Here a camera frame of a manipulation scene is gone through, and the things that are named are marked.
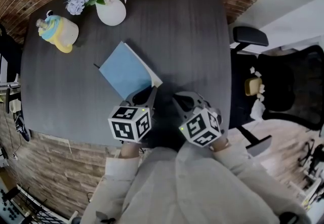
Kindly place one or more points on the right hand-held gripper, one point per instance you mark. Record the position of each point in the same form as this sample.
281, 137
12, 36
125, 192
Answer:
200, 129

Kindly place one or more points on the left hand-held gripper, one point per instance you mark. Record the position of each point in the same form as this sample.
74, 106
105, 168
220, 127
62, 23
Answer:
124, 129

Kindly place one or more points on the notebook with blue cover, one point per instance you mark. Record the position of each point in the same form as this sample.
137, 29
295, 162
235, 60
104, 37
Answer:
126, 71

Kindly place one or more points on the person's left forearm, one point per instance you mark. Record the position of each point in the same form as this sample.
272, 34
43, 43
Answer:
129, 151

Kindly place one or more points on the person's right forearm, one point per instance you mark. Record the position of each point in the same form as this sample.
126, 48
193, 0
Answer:
227, 164

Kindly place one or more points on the yellow tissue box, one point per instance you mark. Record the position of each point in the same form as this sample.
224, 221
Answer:
253, 86

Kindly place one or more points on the dark table with white legs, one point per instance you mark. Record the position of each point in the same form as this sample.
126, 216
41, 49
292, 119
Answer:
177, 41

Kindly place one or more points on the white crumpled paper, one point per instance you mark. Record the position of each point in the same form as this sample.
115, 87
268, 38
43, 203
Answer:
258, 110

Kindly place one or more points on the small white tissue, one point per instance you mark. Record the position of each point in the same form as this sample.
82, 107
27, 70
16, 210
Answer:
257, 73

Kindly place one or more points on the person's light shirt torso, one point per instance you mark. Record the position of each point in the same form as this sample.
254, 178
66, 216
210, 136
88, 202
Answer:
177, 187

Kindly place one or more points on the thin pale stick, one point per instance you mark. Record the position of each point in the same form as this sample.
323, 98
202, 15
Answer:
69, 146

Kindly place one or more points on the white vase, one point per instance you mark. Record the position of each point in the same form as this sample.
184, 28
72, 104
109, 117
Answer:
111, 13

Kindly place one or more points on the black mesh office chair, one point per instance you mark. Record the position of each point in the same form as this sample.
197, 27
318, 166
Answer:
291, 86

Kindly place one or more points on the black wheeled board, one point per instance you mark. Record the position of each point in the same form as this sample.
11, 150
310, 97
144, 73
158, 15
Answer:
22, 130

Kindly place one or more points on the black high-back headrest chair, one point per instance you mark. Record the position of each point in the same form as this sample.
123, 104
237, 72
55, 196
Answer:
10, 46

